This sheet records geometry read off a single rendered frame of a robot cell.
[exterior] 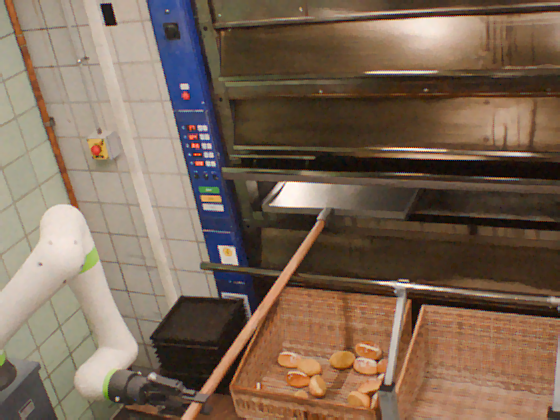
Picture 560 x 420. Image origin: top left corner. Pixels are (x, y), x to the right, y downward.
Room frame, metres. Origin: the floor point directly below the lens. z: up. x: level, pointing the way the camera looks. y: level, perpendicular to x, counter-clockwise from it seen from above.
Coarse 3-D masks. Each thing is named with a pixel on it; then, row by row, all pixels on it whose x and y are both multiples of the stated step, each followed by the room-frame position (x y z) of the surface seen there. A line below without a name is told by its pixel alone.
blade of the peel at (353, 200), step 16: (288, 192) 2.64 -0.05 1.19; (304, 192) 2.61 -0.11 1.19; (320, 192) 2.58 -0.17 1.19; (336, 192) 2.56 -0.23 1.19; (352, 192) 2.53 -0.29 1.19; (368, 192) 2.51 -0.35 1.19; (384, 192) 2.48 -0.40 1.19; (400, 192) 2.46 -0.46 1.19; (416, 192) 2.42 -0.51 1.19; (272, 208) 2.51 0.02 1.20; (288, 208) 2.48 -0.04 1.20; (304, 208) 2.45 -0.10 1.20; (320, 208) 2.42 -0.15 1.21; (336, 208) 2.41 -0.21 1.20; (352, 208) 2.36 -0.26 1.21; (368, 208) 2.39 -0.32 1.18; (384, 208) 2.36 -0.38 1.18; (400, 208) 2.34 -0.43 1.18
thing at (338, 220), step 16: (256, 208) 2.57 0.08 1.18; (336, 224) 2.38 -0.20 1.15; (352, 224) 2.35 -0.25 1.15; (368, 224) 2.32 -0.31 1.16; (384, 224) 2.29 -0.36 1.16; (400, 224) 2.26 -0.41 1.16; (416, 224) 2.23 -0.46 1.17; (432, 224) 2.20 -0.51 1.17; (448, 224) 2.17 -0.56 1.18; (464, 224) 2.15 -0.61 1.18; (480, 224) 2.13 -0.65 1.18; (496, 224) 2.11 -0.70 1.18; (512, 224) 2.09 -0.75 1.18; (528, 224) 2.07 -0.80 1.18; (544, 224) 2.05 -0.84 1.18
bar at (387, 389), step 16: (240, 272) 2.16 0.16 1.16; (256, 272) 2.13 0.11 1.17; (272, 272) 2.10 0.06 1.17; (304, 272) 2.05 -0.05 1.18; (384, 288) 1.91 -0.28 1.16; (400, 288) 1.87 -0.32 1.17; (416, 288) 1.86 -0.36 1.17; (432, 288) 1.83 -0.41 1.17; (448, 288) 1.81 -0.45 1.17; (464, 288) 1.80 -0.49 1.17; (400, 304) 1.86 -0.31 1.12; (544, 304) 1.67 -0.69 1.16; (400, 320) 1.82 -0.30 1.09; (384, 384) 1.71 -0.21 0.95; (384, 400) 1.69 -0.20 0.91; (384, 416) 1.69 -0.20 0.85
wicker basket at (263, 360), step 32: (288, 288) 2.49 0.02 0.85; (288, 320) 2.47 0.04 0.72; (320, 320) 2.40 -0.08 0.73; (384, 320) 2.28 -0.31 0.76; (256, 352) 2.29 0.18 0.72; (320, 352) 2.37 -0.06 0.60; (352, 352) 2.31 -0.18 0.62; (384, 352) 2.25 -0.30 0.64; (352, 384) 2.16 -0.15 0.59; (256, 416) 2.08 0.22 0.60; (288, 416) 2.01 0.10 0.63; (320, 416) 1.95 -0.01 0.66; (352, 416) 1.89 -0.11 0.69
